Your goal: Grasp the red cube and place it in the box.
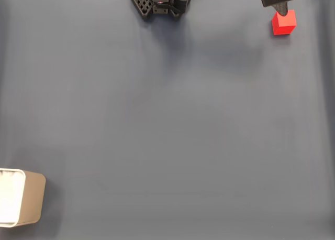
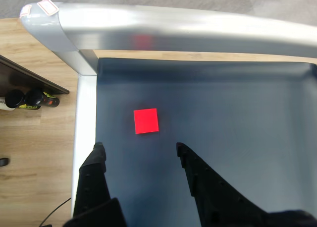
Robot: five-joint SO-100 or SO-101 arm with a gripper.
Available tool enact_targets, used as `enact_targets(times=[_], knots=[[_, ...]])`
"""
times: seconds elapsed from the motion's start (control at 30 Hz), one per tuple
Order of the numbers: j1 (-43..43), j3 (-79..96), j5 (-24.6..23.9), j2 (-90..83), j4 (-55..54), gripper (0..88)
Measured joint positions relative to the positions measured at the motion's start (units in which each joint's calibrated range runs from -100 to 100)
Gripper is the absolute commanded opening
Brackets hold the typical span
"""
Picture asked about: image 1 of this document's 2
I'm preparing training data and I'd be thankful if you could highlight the red cube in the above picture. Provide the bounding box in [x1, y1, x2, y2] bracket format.
[271, 9, 297, 36]

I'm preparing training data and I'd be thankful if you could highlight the white beige open box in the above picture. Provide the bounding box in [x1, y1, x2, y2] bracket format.
[0, 168, 47, 229]

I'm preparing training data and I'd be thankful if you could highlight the dark grey table mat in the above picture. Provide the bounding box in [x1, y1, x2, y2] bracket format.
[0, 0, 335, 240]

